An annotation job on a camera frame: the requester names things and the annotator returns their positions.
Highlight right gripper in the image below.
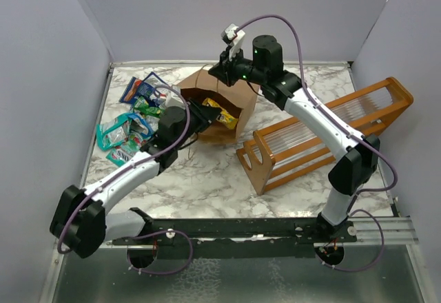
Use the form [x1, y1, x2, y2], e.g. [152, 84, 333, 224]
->
[209, 43, 267, 87]

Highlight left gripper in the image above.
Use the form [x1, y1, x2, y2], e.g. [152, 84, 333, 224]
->
[174, 98, 221, 149]

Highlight yellow M&M's packet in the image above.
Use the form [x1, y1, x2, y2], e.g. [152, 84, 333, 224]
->
[203, 98, 238, 130]

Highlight brown paper bag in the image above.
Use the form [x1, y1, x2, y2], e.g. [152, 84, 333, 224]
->
[177, 68, 260, 145]

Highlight blue white snack bag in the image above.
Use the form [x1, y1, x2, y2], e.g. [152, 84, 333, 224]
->
[135, 72, 168, 107]

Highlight green snack bag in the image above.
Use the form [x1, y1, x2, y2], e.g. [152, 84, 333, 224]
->
[132, 96, 163, 118]

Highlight small blue cartoon packet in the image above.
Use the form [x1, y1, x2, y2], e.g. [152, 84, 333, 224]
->
[126, 112, 156, 140]

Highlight teal green snack packet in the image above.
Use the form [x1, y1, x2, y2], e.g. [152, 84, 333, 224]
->
[96, 114, 131, 151]

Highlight teal Fox's mint bag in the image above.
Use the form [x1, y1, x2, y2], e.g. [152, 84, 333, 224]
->
[106, 133, 147, 167]

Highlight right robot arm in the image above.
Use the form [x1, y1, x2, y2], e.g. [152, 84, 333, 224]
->
[209, 34, 380, 242]

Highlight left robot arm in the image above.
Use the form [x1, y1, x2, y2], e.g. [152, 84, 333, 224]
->
[50, 100, 221, 258]

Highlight wooden rack with clear rods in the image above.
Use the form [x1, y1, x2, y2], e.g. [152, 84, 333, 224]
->
[236, 77, 413, 195]

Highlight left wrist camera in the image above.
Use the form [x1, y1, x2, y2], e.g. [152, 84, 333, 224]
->
[165, 91, 185, 109]

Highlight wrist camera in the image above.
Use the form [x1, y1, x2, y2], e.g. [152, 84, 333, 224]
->
[165, 91, 185, 109]
[221, 23, 245, 61]

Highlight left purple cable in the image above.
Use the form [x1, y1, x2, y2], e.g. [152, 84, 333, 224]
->
[57, 85, 194, 275]

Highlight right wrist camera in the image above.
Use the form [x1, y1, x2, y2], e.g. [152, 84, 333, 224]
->
[221, 23, 245, 61]

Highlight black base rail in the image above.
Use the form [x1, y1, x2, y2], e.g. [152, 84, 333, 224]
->
[112, 210, 357, 260]

